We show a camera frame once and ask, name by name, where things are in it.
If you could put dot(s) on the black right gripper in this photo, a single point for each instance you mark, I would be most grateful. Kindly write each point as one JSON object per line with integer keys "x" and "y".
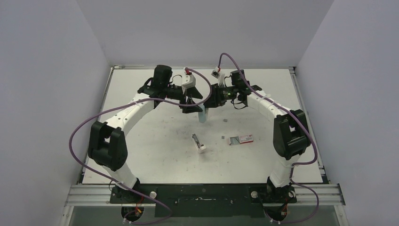
{"x": 212, "y": 98}

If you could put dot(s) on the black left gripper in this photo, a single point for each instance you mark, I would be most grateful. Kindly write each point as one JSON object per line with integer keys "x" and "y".
{"x": 191, "y": 92}

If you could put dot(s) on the light blue stapler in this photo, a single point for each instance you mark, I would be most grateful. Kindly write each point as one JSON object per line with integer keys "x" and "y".
{"x": 202, "y": 116}

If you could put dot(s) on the red white staple box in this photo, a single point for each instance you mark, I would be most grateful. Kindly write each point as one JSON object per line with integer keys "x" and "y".
{"x": 238, "y": 140}

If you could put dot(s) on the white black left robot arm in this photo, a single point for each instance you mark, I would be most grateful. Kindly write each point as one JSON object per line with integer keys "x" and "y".
{"x": 107, "y": 141}

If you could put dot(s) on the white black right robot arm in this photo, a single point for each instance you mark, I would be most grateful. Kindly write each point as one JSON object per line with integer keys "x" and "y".
{"x": 289, "y": 127}

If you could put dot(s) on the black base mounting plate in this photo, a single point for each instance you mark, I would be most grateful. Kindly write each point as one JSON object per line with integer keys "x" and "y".
{"x": 206, "y": 200}

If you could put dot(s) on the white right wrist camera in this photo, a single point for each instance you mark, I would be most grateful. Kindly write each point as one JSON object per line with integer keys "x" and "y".
{"x": 220, "y": 75}

